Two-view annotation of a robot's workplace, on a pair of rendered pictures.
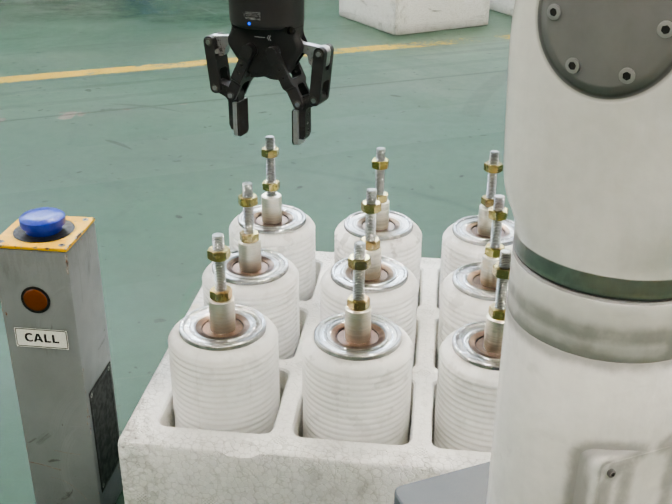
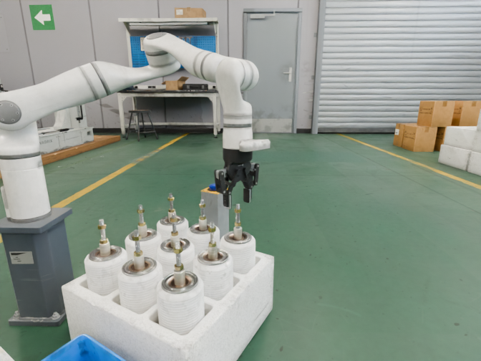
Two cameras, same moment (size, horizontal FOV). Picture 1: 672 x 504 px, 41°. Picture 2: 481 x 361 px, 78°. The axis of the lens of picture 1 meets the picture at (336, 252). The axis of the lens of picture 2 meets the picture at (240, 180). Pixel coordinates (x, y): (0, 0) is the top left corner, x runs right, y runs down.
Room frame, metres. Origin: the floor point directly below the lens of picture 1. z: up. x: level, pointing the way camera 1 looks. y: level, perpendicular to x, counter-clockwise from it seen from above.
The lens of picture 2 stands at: (1.21, -0.60, 0.61)
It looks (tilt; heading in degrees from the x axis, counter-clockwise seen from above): 15 degrees down; 113
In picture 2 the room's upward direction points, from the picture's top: straight up
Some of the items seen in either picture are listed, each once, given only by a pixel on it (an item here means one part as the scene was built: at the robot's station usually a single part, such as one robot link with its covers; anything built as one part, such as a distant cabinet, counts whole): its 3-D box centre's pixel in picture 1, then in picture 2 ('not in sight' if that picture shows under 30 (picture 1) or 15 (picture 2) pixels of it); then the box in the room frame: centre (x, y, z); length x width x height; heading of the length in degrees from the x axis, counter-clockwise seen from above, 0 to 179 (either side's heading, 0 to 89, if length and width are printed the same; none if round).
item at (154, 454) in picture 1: (365, 410); (178, 299); (0.78, -0.03, 0.09); 0.39 x 0.39 x 0.18; 83
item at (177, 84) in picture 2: not in sight; (175, 84); (-1.95, 3.88, 0.87); 0.40 x 0.30 x 0.23; 8
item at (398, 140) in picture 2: not in sight; (409, 135); (1.71, 4.02, 0.15); 0.30 x 0.24 x 0.30; 21
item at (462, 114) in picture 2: not in sight; (463, 113); (2.25, 3.92, 0.45); 0.30 x 0.24 x 0.30; 110
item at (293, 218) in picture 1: (272, 219); (237, 237); (0.91, 0.07, 0.25); 0.08 x 0.08 x 0.01
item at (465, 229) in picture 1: (487, 231); (180, 282); (0.88, -0.16, 0.25); 0.08 x 0.08 x 0.01
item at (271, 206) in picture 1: (271, 208); (237, 233); (0.91, 0.07, 0.26); 0.02 x 0.02 x 0.03
